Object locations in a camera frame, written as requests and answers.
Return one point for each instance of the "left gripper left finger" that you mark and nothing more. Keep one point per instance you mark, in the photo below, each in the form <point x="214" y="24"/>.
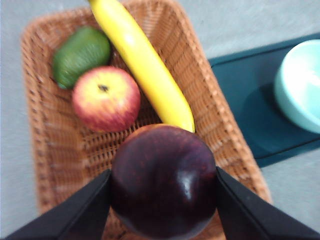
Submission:
<point x="75" y="215"/>

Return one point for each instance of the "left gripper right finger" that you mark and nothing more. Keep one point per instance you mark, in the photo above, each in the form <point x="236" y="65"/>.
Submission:
<point x="250" y="215"/>

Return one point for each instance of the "dark purple plum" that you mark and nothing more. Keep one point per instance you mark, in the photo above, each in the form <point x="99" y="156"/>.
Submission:
<point x="162" y="182"/>

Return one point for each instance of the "teal ceramic bowl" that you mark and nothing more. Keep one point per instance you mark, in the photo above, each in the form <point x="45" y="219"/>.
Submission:
<point x="302" y="82"/>

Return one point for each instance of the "brown wicker basket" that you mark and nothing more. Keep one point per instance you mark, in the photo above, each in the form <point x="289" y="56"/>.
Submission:
<point x="62" y="150"/>

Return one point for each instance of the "dark rectangular tray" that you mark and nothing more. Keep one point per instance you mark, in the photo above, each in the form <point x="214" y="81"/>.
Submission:
<point x="250" y="100"/>

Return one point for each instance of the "red yellow apple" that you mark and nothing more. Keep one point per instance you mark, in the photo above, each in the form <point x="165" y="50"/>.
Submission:
<point x="106" y="100"/>

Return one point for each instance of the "green avocado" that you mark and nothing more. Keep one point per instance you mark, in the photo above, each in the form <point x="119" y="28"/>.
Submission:
<point x="80" y="56"/>

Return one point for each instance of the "yellow banana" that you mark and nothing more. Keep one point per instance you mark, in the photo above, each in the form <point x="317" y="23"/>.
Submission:
<point x="140" y="62"/>

